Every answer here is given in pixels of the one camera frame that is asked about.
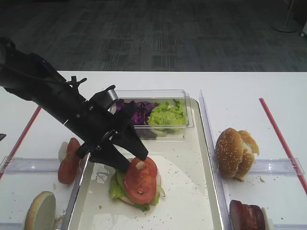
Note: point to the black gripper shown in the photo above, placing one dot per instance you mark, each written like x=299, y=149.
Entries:
x=100, y=130

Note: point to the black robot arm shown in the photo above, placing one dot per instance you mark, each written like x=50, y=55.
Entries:
x=32, y=78

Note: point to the green lettuce leaf on bun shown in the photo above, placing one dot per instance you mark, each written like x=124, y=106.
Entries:
x=115, y=191

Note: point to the green lettuce in container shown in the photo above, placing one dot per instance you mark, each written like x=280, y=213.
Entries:
x=168, y=115

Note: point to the dark red meat patties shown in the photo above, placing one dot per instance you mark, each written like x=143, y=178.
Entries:
x=246, y=217

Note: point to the left long clear divider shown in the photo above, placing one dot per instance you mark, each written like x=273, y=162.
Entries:
x=77, y=199

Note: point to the long clear divider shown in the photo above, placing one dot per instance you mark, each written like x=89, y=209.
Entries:
x=220, y=198
x=77, y=199

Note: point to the purple cabbage pieces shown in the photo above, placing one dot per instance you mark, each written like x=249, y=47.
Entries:
x=137, y=112

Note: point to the clear plastic salad container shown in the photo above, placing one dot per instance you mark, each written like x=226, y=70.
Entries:
x=157, y=96

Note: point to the bottom bun on tray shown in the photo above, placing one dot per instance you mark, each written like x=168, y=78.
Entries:
x=159, y=191

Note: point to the silver metal tray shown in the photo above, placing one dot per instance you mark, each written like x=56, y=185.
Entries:
x=189, y=202

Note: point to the left red strip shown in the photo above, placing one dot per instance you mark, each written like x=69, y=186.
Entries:
x=24, y=136

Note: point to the red strip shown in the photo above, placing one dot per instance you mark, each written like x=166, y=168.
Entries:
x=24, y=136
x=287, y=150

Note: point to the standing plain bun half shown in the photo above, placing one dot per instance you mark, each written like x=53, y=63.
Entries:
x=41, y=213

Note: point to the sesame bun top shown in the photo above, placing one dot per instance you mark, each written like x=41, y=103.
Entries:
x=229, y=152

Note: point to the right long clear divider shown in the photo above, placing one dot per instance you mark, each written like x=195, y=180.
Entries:
x=220, y=198

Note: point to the torn bun half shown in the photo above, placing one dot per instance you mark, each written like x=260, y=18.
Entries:
x=250, y=148

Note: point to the right red strip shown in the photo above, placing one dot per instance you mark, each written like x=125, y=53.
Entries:
x=287, y=150

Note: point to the white floor stand base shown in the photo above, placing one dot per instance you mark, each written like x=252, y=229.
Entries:
x=287, y=26

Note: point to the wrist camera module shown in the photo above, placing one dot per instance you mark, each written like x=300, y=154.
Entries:
x=104, y=99

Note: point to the upper left clear rail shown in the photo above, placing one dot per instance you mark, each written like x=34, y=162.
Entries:
x=29, y=165

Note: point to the clear rail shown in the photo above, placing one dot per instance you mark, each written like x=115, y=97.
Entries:
x=29, y=165
x=289, y=166

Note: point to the upper right clear rail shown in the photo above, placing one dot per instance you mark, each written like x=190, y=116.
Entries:
x=289, y=166

